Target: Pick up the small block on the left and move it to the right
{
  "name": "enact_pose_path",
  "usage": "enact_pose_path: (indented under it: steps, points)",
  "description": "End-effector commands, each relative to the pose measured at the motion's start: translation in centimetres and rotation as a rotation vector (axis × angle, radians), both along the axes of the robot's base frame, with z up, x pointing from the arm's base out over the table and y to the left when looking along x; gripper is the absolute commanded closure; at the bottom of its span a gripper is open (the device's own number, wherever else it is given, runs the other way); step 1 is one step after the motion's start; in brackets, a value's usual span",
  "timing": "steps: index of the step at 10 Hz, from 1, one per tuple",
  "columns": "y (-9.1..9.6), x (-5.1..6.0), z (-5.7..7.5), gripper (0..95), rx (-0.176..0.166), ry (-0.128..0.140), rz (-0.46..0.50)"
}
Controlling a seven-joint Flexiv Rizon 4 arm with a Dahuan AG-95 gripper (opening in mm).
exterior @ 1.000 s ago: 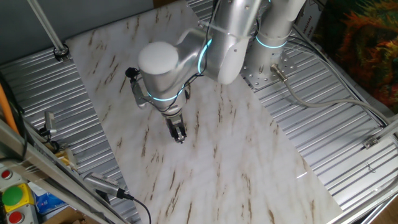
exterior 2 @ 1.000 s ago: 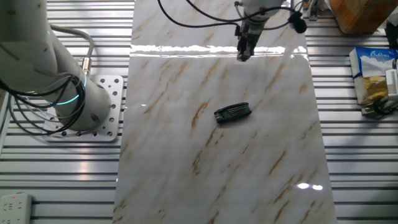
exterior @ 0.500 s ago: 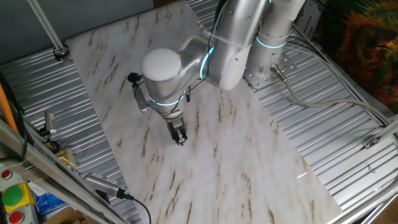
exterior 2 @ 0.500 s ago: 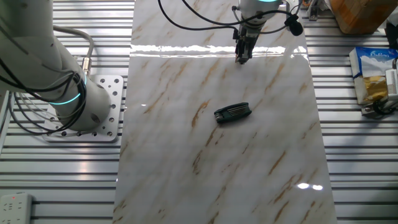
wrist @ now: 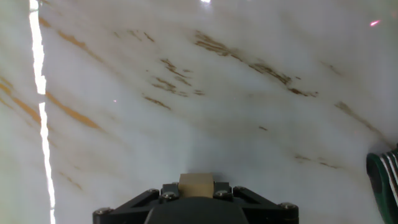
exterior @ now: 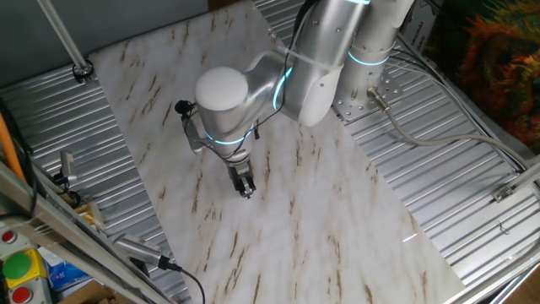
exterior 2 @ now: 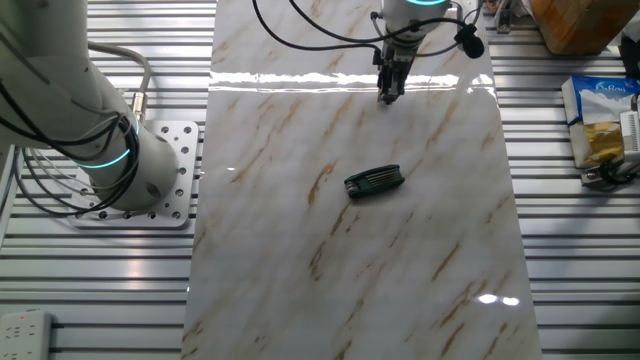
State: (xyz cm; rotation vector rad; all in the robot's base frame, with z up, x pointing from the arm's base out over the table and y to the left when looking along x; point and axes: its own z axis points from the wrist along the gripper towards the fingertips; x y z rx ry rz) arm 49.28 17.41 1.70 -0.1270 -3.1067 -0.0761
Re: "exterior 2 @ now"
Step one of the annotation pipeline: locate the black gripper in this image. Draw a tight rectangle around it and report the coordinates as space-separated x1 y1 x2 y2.
373 42 421 106

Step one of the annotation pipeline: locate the green folding hex key set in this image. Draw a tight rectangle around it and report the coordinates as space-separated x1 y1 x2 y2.
343 164 406 200

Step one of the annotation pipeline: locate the aluminium pole with base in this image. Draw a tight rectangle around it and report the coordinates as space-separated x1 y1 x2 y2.
492 0 522 34

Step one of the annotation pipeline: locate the marble pattern mat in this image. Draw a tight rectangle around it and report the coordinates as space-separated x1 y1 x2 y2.
180 0 544 360

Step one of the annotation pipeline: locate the blue white gold packet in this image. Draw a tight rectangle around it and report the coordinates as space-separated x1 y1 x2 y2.
561 74 640 170

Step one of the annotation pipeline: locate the brown cardboard box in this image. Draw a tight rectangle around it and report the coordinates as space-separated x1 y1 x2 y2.
529 0 640 56

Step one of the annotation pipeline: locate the black device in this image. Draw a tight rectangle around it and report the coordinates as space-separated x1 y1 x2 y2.
618 32 640 80

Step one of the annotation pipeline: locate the white power strip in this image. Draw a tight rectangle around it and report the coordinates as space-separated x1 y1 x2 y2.
0 309 54 360

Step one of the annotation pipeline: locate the black round cable clamp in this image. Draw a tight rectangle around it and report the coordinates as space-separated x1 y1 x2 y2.
453 23 486 60

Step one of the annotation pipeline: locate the long black arm cable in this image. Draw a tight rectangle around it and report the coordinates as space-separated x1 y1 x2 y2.
252 0 466 55

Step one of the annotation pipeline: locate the perforated aluminium base plate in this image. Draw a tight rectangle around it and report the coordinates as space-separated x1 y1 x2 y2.
67 119 200 230

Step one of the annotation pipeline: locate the grey cable with metal plug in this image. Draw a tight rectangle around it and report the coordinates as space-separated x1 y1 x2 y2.
87 42 153 124

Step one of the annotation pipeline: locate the black base cable bundle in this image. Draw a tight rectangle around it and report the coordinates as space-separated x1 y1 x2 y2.
0 82 141 219

